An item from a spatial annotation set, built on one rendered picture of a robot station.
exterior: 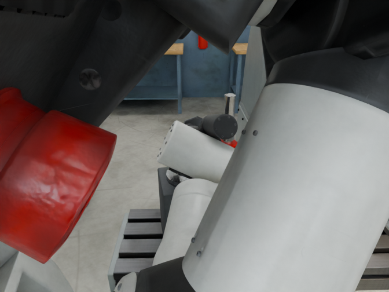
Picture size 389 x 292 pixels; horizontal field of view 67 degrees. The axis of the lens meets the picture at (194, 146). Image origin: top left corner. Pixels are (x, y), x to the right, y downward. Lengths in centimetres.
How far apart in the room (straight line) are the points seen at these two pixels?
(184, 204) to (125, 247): 50
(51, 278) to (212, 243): 26
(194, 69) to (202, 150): 451
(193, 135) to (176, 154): 3
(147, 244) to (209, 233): 64
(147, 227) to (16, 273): 52
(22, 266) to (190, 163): 22
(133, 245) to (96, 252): 135
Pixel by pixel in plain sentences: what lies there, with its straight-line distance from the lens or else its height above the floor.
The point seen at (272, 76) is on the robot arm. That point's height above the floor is 146.
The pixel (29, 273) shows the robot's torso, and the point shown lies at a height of 125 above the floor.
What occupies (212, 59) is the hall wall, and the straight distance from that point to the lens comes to 487.
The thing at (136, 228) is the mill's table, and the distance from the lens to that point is 85.
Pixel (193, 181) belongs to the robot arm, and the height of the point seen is 131.
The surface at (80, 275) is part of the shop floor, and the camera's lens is 205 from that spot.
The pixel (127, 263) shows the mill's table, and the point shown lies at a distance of 77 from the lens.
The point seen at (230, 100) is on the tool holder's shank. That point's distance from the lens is 62.
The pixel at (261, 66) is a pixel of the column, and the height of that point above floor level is 129.
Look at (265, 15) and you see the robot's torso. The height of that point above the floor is 149.
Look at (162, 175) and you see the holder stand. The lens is 70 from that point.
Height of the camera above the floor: 150
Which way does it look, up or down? 27 degrees down
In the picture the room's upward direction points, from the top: straight up
